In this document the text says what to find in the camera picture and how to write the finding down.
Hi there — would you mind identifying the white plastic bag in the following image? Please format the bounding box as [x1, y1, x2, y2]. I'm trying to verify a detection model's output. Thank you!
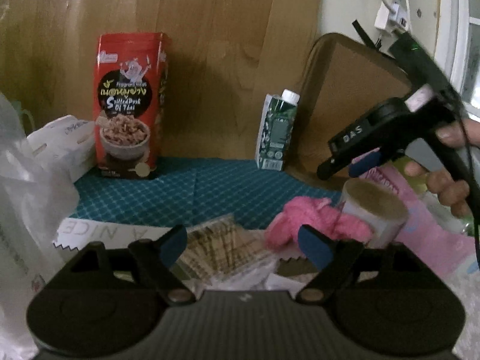
[1, 97, 79, 359]

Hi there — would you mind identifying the white power adapter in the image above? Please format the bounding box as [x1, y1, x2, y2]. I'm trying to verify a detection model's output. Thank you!
[374, 3, 410, 33]

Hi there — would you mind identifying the red snack box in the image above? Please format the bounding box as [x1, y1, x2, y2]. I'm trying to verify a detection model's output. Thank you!
[93, 33, 170, 180]

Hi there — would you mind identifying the pink macaron tin box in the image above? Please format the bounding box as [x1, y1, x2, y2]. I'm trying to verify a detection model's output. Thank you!
[360, 158, 479, 280]

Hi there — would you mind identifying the white frosted window frame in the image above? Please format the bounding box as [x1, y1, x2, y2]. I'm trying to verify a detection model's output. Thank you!
[434, 0, 480, 120]

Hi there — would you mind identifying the round paper tub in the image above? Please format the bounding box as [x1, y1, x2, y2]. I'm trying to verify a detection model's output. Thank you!
[338, 179, 409, 249]

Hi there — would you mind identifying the pink fluffy sock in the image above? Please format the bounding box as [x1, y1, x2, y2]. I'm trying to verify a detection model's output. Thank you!
[264, 196, 374, 250]

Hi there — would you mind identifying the white tissue pack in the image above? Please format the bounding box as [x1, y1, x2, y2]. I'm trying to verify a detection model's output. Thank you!
[27, 115, 97, 183]

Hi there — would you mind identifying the teal patterned mat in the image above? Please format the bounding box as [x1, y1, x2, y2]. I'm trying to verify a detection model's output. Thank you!
[73, 158, 340, 229]

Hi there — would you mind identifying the person's right hand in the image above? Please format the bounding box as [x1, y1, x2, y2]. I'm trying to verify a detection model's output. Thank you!
[403, 122, 472, 218]

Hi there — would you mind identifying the green drink carton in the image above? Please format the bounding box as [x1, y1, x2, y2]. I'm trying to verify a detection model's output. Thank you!
[255, 89, 300, 172]

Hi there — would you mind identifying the clear packet of toothpicks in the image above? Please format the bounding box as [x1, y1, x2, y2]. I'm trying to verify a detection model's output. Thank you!
[172, 214, 278, 293]

